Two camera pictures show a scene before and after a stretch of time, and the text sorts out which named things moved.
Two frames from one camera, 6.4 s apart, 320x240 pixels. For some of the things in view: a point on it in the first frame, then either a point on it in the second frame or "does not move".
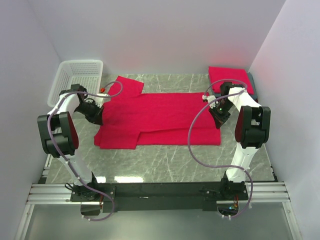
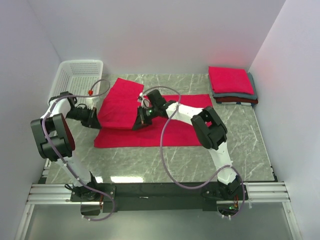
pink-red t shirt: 131,118 does not move
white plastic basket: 88,73 does not move
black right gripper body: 221,111 to 147,115
